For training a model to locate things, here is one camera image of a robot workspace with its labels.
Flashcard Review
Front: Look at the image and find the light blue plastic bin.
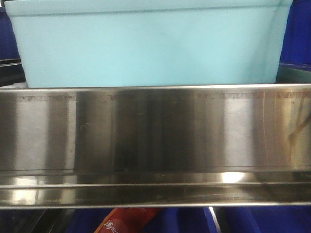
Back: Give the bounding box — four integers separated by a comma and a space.
4, 0, 292, 88

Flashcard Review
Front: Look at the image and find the blue crate behind light bin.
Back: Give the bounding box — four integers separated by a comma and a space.
280, 0, 311, 65

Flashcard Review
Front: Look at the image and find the red printed package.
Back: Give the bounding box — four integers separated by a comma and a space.
94, 207, 163, 233

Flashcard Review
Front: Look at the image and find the blue crate lower shelf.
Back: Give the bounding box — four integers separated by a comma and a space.
65, 206, 311, 233

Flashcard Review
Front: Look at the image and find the stainless steel rack rail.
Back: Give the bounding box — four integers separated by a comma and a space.
0, 84, 311, 209

